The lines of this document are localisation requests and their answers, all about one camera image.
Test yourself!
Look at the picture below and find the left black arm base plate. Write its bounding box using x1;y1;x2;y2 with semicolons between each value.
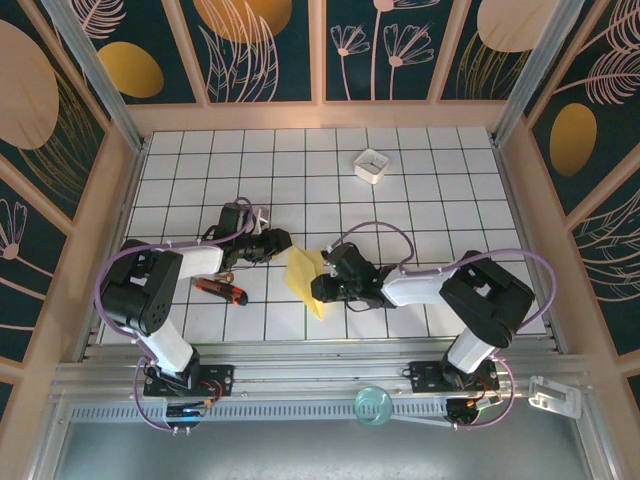
143;363;236;397

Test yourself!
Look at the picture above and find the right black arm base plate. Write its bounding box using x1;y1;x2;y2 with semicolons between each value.
408;359;499;394

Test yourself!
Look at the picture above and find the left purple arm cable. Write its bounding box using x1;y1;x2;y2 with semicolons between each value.
93;197;256;436

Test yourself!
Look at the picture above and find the aluminium corner post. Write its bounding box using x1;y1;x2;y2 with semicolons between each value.
42;0;149;151
489;0;586;146

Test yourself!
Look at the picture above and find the white square box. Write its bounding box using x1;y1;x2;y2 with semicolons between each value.
352;147;392;185

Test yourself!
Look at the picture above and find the left black controller board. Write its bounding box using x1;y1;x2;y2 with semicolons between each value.
164;399;211;434

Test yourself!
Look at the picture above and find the right black controller board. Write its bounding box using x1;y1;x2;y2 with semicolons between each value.
444;397;501;431

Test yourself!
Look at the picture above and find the red black utility knife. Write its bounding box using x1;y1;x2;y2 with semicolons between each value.
192;277;250;307

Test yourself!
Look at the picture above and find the slotted grey cable duct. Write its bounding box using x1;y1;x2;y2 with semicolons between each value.
69;399;451;424

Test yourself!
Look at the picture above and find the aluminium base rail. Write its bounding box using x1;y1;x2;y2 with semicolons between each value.
49;339;591;401

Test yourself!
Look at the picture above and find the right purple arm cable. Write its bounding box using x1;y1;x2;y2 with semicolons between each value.
327;219;559;432

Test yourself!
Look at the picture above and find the aluminium side rail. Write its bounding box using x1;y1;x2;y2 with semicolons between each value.
74;142;149;361
492;142;571;351

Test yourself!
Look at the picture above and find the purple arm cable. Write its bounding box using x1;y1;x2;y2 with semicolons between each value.
93;197;256;436
327;219;559;432

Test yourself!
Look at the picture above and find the black controller board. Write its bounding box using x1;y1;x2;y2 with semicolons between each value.
164;399;211;434
444;397;501;431

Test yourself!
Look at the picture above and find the grey metal sheet panel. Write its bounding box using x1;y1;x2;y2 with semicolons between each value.
49;419;609;480

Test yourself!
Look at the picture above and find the clear round glass cup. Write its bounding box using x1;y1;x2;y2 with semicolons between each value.
353;384;394;429

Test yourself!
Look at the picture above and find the yellow cloth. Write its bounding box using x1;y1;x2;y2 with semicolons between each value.
284;246;331;320

